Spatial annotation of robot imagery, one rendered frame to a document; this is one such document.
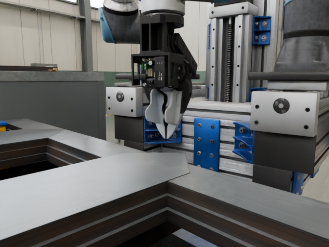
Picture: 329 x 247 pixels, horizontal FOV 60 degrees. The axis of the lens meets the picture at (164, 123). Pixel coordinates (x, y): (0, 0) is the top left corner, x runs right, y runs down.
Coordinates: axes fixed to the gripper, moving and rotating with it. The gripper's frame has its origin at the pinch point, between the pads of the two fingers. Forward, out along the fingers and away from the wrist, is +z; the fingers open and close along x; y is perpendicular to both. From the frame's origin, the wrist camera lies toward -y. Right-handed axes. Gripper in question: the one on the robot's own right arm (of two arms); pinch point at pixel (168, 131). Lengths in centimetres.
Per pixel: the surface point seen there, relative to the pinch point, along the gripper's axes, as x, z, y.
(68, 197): -4.4, 5.5, 21.8
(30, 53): -788, -91, -634
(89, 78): -66, -10, -57
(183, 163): 3.9, 5.5, 1.8
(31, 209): -5.8, 5.5, 26.4
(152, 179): 2.5, 5.5, 11.4
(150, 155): -4.2, 5.4, -0.6
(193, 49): -375, -123, -1069
